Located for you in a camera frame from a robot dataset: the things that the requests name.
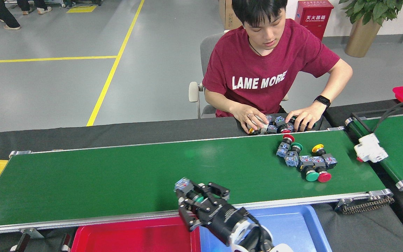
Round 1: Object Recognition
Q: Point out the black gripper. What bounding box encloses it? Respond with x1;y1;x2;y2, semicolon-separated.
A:
178;181;251;245

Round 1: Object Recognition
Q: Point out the long green conveyor belt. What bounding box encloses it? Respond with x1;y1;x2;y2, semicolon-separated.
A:
0;126;394;238

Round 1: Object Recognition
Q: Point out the red plastic tray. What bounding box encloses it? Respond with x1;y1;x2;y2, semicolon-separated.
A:
71;216;201;252

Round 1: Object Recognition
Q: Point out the blue plastic tray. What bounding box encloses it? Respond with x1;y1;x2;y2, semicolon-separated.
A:
199;205;332;252

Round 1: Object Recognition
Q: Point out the short green conveyor belt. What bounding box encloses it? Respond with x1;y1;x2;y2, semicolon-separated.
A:
345;111;403;191

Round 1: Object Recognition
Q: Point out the person's right hand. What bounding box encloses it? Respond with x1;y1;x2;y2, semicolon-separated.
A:
232;104;269;134

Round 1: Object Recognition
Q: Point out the person's left hand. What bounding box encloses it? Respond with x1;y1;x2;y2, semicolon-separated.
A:
285;101;327;133

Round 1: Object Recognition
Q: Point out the grey office chair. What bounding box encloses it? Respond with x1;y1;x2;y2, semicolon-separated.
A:
189;30;289;119

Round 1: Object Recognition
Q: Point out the black wrist watch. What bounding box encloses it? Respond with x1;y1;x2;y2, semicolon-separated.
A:
313;95;331;107

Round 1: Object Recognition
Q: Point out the brown cardboard box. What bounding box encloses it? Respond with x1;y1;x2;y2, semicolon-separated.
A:
219;0;243;30

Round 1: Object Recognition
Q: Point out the red fire extinguisher cabinet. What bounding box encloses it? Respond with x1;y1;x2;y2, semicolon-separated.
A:
294;0;334;41

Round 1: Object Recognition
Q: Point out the green plant in gold pot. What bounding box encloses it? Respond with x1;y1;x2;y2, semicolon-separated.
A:
338;0;403;58

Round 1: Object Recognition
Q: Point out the background person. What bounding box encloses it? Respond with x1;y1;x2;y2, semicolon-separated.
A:
0;0;22;30
17;0;52;15

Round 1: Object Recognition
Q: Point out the black drive chain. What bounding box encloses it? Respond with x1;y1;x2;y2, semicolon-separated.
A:
341;196;395;215

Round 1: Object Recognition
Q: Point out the black metal bracket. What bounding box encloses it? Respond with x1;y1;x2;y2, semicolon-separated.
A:
351;98;403;134

